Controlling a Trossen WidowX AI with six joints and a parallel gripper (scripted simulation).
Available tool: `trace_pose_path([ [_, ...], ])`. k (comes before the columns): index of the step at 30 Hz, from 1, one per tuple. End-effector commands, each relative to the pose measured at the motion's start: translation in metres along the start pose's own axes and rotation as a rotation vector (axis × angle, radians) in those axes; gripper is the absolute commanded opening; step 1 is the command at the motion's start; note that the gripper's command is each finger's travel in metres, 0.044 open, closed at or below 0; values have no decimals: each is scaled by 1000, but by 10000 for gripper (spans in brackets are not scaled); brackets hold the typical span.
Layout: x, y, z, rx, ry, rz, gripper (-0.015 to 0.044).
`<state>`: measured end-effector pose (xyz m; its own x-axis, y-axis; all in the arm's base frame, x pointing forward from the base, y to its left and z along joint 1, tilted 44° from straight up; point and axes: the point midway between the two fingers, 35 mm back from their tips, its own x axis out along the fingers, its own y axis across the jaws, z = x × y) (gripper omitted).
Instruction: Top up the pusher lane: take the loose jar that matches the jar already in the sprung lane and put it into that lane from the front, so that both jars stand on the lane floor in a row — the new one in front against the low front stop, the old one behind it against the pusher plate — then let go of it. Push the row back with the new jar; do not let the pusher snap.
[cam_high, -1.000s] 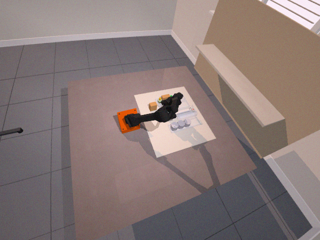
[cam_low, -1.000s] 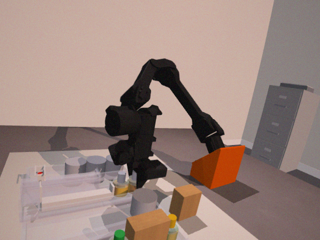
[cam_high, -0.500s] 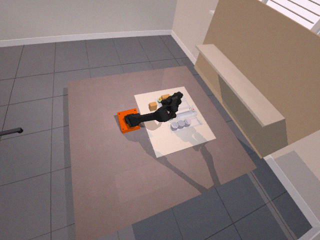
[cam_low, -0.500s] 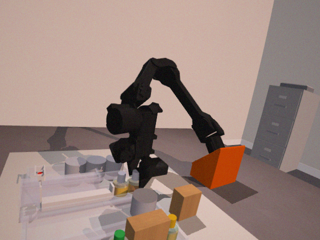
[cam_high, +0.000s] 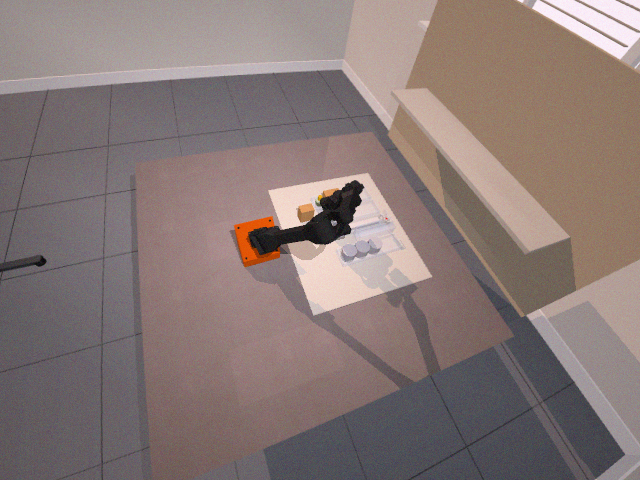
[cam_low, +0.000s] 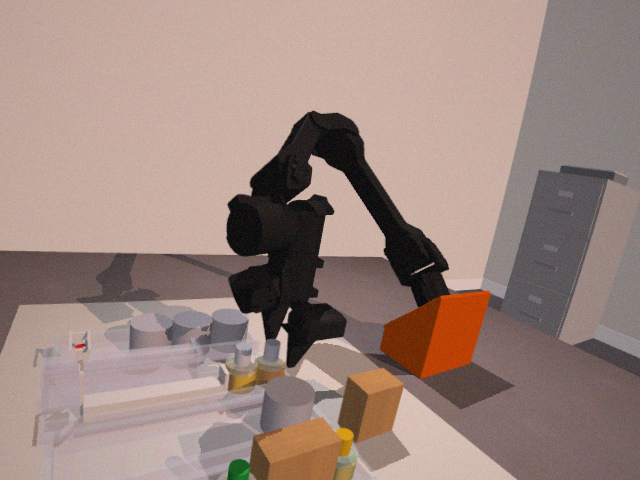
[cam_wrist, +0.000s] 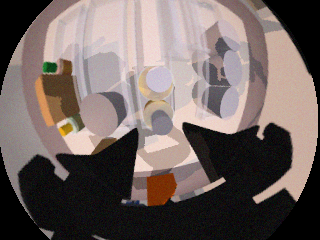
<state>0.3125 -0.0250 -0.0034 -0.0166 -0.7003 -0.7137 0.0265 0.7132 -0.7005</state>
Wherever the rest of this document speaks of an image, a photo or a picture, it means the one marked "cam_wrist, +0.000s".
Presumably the grey cylinder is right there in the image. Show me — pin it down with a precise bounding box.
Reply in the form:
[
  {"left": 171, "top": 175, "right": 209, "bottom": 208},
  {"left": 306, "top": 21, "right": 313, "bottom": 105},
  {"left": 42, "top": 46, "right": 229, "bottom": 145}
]
[
  {"left": 205, "top": 19, "right": 240, "bottom": 57},
  {"left": 207, "top": 87, "right": 240, "bottom": 120},
  {"left": 80, "top": 91, "right": 127, "bottom": 137},
  {"left": 209, "top": 49, "right": 243, "bottom": 87}
]

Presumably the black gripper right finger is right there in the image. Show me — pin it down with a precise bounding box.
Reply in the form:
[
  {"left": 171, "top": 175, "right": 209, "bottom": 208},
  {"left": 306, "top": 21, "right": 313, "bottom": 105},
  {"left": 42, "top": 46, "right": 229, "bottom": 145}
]
[{"left": 183, "top": 123, "right": 260, "bottom": 184}]

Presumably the glass jar with yellow lid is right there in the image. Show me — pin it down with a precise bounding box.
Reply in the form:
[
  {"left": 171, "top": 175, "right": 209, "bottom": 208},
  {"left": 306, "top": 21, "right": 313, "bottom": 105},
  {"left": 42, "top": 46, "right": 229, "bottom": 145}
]
[{"left": 59, "top": 112, "right": 85, "bottom": 137}]

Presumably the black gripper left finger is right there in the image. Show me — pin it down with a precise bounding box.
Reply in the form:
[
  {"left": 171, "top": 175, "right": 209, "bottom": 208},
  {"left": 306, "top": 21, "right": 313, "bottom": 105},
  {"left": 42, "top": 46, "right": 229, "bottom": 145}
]
[{"left": 56, "top": 128, "right": 139, "bottom": 200}]

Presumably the small glass jar with yellow label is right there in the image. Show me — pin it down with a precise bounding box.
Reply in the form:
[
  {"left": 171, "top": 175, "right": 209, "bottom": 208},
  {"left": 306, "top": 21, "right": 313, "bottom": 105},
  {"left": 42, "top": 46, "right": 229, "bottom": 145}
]
[
  {"left": 137, "top": 64, "right": 175, "bottom": 101},
  {"left": 143, "top": 100, "right": 175, "bottom": 136}
]

